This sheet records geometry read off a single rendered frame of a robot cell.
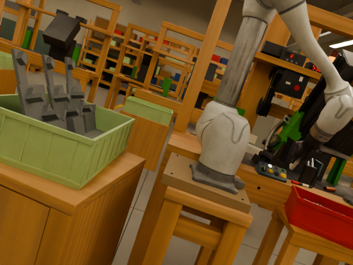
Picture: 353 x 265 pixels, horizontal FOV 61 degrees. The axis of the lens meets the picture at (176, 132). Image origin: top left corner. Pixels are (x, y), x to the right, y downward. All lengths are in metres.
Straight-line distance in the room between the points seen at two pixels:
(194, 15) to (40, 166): 11.20
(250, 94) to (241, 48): 0.84
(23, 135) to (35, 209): 0.23
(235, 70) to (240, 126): 0.29
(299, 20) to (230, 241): 0.83
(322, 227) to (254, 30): 0.86
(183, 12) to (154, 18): 1.12
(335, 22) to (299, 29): 1.08
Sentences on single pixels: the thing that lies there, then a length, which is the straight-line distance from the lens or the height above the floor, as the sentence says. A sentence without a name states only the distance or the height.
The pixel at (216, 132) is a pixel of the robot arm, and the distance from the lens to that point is 1.12.
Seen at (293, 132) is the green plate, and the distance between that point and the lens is 1.84.
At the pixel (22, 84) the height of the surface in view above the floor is 1.03.
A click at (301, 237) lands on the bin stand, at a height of 0.78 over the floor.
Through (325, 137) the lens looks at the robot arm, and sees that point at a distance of 1.40.
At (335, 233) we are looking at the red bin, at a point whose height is 0.84.
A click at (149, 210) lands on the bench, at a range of 1.63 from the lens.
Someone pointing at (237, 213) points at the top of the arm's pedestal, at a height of 0.85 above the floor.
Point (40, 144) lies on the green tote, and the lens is 1.02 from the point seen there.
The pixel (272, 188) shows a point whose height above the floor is 0.86.
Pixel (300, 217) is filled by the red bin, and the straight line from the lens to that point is 1.41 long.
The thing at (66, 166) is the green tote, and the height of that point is 0.85.
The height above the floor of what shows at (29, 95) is 1.00.
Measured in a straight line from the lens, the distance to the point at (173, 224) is 1.12.
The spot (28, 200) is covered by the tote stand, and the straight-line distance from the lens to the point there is 1.00.
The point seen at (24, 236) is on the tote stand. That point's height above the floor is 0.63.
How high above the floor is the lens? 1.22
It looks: 10 degrees down
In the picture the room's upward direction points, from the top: 19 degrees clockwise
